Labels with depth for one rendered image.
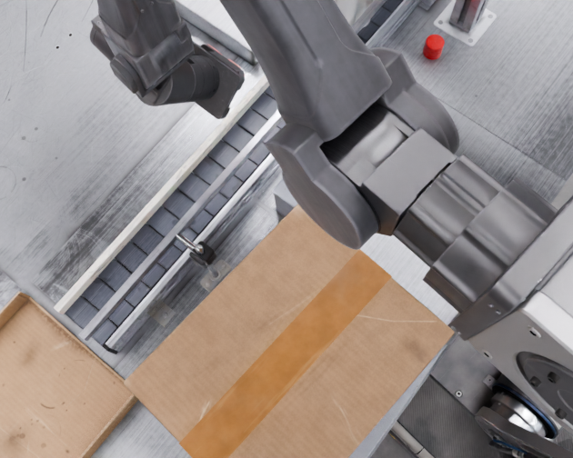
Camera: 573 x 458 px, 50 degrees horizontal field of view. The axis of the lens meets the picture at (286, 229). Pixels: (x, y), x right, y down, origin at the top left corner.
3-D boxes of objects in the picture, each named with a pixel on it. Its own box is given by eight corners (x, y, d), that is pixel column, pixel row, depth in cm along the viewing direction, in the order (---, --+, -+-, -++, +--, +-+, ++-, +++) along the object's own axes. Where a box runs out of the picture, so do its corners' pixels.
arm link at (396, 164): (418, 232, 37) (477, 173, 38) (298, 127, 40) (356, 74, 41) (398, 270, 46) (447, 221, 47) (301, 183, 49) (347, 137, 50)
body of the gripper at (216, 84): (189, 34, 81) (155, 33, 75) (248, 77, 79) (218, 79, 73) (170, 77, 84) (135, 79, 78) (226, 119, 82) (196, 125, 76)
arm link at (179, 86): (151, 117, 71) (175, 78, 69) (111, 77, 72) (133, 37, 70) (185, 112, 77) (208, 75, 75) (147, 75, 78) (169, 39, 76)
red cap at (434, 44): (422, 58, 115) (425, 48, 112) (423, 43, 116) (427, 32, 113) (440, 60, 115) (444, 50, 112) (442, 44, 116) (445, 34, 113)
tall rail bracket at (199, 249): (196, 248, 105) (175, 215, 90) (228, 273, 104) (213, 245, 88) (183, 263, 105) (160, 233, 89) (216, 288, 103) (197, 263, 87)
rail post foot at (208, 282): (221, 258, 105) (220, 256, 104) (233, 267, 104) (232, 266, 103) (198, 283, 104) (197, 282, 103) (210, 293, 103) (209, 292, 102)
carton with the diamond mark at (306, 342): (305, 258, 102) (301, 199, 76) (418, 359, 96) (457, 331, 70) (173, 396, 96) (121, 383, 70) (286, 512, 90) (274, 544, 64)
